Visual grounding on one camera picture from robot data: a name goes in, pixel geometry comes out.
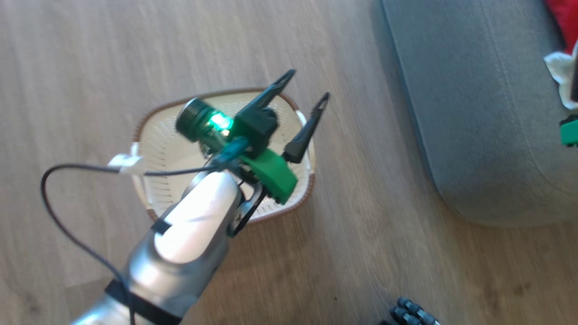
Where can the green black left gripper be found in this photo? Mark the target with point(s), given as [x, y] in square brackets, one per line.
[271, 174]

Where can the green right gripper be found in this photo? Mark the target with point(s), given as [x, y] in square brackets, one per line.
[570, 132]

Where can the red garment with white trim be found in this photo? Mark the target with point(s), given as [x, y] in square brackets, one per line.
[566, 18]

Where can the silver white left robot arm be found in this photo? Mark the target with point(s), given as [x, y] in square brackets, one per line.
[194, 225]

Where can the grey fabric sofa seat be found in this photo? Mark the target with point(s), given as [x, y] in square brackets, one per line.
[478, 113]

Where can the white perforated laundry basket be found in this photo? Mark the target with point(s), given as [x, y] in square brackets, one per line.
[167, 149]

